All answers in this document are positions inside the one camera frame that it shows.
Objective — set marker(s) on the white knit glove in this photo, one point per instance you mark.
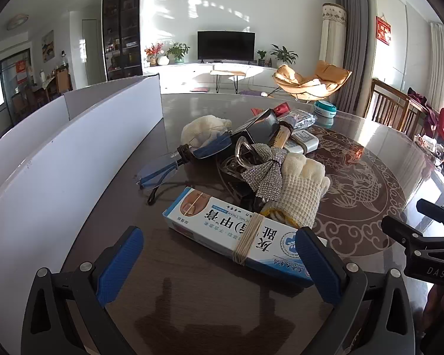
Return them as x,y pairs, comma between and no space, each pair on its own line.
303,185

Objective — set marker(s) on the white round vase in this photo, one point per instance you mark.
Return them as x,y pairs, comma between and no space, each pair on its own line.
163,60

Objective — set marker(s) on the dark red clothing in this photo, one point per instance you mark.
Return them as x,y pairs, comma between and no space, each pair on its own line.
421,103

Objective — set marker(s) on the rhinestone bow hair clip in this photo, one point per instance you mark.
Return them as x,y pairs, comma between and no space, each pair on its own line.
266,170

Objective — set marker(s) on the white lotion bottle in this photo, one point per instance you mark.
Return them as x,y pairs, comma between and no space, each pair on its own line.
303,140

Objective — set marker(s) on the large leafy potted plant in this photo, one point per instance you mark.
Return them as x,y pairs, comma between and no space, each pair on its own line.
283,54

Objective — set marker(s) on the small potted plant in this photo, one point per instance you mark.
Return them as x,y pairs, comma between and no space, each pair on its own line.
261,57

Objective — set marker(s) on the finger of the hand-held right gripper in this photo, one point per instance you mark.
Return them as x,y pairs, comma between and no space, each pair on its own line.
403,235
440,216

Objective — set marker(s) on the dark glass display cabinet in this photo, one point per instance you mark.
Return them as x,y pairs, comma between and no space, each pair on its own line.
122,26

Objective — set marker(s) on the red flower arrangement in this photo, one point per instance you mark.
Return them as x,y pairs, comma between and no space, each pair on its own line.
153,50

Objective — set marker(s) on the framed wall painting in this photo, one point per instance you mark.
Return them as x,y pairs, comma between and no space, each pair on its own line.
48,46

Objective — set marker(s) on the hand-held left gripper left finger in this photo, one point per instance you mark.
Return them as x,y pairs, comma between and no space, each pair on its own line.
120,262

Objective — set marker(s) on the person's right hand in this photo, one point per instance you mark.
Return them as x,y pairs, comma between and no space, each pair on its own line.
442,310

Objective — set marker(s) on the white board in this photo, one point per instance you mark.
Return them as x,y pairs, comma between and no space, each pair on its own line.
59,148

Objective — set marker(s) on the covered standing air conditioner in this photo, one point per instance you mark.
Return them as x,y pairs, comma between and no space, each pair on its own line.
333,37

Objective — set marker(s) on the gold cosmetic tube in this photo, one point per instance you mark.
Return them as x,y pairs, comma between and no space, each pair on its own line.
279,137

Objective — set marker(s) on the black carton with white labels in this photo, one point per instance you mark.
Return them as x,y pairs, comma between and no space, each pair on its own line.
259,127

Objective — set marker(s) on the black television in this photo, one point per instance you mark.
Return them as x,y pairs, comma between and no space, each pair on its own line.
225,46

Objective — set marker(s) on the red wall hanging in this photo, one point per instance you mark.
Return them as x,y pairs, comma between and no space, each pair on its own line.
383,30

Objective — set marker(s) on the brown chair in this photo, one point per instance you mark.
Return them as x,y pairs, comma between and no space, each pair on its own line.
63,81

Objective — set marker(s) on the white television console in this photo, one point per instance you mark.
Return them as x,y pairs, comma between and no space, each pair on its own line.
177,75

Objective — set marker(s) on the clear bag of chopsticks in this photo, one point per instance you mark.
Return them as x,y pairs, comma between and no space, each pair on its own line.
303,117

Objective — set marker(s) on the small bench with hairpin legs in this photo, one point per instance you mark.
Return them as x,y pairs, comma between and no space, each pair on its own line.
229,72

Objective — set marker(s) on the grey curtain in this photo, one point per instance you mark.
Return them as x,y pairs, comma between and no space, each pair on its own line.
353,44

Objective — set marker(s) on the red door sign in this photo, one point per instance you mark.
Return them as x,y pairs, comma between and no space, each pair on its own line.
22,70

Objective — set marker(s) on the wooden dining chair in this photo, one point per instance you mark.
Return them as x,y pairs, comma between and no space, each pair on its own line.
388,107

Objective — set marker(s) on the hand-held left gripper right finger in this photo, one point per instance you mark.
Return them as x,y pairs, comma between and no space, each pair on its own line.
322,266

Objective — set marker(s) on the orange lounge chair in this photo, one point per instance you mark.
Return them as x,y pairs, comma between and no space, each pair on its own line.
310,83

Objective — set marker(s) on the red packet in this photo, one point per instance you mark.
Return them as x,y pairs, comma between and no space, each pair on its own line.
281,109

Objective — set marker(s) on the green potted plant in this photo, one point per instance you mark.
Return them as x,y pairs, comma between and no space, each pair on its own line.
177,51

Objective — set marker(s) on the round ceiling light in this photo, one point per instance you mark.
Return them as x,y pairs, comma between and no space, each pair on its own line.
17,22

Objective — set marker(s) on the white blue ointment box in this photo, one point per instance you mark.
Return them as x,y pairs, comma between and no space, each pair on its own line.
214,222

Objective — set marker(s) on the teal round box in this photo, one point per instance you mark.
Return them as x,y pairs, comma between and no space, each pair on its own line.
325,111

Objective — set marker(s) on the rimless eyeglasses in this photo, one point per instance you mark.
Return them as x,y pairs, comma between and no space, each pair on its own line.
211,148

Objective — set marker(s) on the cream knit cloth bundle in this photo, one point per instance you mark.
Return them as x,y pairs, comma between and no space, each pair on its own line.
203,129

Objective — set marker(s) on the white curtain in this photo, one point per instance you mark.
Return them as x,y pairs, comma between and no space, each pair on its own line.
442,63

